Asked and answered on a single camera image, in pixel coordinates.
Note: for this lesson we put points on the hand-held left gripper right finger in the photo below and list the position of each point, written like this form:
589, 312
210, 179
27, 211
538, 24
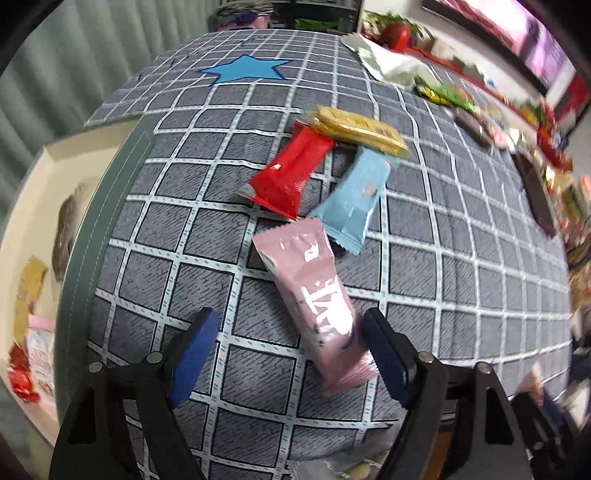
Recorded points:
387, 357

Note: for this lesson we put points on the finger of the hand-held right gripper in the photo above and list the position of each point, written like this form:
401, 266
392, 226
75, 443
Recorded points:
547, 429

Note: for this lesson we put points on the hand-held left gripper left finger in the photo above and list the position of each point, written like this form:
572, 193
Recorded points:
191, 357

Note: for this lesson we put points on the cream storage box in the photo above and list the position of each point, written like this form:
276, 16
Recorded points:
27, 221

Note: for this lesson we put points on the clear snack packet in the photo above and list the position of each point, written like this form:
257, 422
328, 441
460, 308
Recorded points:
339, 466

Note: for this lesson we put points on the grey checked blanket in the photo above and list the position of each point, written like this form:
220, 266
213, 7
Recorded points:
194, 230

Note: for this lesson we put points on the white pink snack packet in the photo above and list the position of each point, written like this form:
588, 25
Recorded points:
40, 357

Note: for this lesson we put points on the light blue snack packet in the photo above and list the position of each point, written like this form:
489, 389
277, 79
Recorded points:
353, 198

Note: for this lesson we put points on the small red snack packet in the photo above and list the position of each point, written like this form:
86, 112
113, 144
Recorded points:
21, 383

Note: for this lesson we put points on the gold snack packet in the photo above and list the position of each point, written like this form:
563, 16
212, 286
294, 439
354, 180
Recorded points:
27, 300

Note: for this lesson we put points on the snack packets inside box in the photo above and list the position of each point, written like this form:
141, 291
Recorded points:
68, 230

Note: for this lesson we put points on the dark brown snack packet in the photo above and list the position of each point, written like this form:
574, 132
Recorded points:
535, 196

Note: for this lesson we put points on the yellow snack packet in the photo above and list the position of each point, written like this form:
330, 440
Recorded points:
360, 131

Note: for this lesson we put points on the black snack packet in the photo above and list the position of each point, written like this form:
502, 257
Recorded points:
473, 127

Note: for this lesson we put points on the pile of assorted snack packets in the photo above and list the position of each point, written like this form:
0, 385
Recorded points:
561, 161

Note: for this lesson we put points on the green snack packet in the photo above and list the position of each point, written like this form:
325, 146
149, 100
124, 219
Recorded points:
445, 94

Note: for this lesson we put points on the white plastic bag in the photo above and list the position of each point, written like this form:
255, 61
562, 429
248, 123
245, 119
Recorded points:
392, 64

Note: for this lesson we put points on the grey curtain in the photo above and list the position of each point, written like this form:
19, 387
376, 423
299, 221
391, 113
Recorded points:
64, 74

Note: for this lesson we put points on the red container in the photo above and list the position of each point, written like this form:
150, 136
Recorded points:
397, 36

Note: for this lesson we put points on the wall screen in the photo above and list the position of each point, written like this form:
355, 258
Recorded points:
508, 32

